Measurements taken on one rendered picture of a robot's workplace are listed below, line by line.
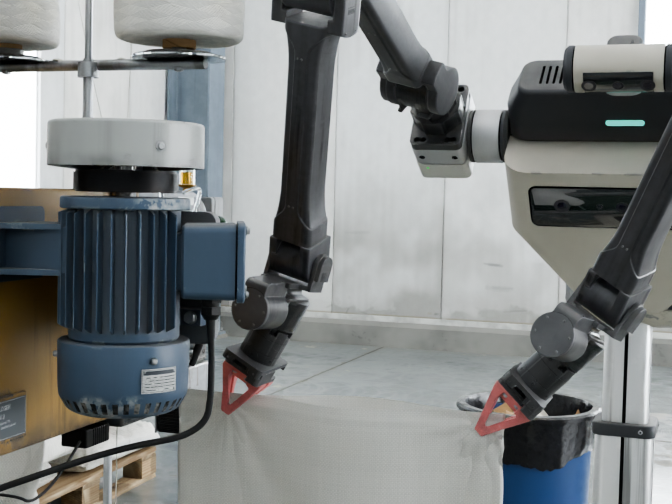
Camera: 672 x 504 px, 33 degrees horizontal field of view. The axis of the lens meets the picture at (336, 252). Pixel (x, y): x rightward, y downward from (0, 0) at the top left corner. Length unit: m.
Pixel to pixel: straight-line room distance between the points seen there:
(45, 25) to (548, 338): 0.77
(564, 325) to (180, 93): 9.10
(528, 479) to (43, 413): 2.46
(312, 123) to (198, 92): 8.85
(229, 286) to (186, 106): 9.11
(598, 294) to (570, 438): 2.25
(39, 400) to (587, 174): 0.91
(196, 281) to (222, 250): 0.05
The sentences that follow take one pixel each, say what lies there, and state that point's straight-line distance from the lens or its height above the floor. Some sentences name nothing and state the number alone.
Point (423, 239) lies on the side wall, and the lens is 9.81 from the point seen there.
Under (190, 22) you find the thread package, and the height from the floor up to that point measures 1.54.
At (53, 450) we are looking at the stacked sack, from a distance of 4.58.
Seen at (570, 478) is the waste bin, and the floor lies 0.44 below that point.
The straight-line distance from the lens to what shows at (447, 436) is 1.57.
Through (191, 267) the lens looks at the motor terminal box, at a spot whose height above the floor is 1.25.
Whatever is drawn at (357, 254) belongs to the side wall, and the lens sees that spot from 9.98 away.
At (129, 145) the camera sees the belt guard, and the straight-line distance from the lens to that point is 1.24.
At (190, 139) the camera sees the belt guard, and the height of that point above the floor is 1.40.
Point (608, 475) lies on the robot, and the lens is 2.09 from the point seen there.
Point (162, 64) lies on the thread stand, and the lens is 1.48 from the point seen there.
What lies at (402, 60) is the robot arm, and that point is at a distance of 1.67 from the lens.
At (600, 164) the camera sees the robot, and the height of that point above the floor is 1.40.
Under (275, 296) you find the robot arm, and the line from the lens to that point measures 1.54.
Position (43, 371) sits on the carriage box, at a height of 1.11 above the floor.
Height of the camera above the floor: 1.34
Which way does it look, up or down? 3 degrees down
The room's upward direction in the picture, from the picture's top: 1 degrees clockwise
